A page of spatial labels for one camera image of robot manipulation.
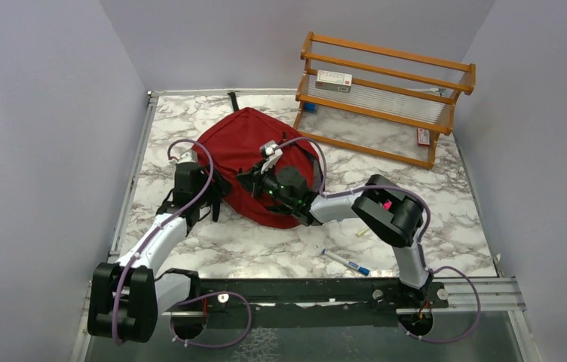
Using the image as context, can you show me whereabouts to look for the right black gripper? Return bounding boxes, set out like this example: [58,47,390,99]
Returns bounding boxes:
[236,158,296,209]

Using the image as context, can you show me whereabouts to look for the red student backpack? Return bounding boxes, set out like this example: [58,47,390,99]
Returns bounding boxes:
[197,107,322,229]

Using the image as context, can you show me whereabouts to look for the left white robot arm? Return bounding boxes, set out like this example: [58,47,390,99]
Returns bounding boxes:
[87,161,231,344]

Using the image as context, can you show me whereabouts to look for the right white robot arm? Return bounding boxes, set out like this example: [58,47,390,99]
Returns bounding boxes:
[236,164,432,307]

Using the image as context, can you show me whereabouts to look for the small blue block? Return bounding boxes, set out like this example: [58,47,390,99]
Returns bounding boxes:
[302,102,317,113]

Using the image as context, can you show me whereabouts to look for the white blue marker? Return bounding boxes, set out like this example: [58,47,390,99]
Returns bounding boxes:
[321,248,370,276]

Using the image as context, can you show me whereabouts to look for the white box on shelf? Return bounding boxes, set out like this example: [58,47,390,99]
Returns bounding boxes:
[315,70,353,93]

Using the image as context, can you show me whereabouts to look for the orange wooden shelf rack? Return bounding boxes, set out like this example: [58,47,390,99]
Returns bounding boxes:
[293,32,477,170]

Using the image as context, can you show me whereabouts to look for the small red white box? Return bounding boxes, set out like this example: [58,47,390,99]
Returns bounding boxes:
[417,128,431,147]

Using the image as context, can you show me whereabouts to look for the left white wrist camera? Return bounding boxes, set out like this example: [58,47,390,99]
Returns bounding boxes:
[169,149,198,166]

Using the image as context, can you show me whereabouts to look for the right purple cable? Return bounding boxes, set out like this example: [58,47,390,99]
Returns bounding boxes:
[273,136,483,345]

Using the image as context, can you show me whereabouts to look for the purple cable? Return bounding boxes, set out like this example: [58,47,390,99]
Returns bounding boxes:
[273,136,483,345]
[111,139,253,350]

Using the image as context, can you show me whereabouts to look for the black metal base rail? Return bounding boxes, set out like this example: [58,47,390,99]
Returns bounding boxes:
[81,265,527,331]

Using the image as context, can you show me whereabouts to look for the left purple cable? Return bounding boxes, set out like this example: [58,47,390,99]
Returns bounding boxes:
[111,139,253,350]

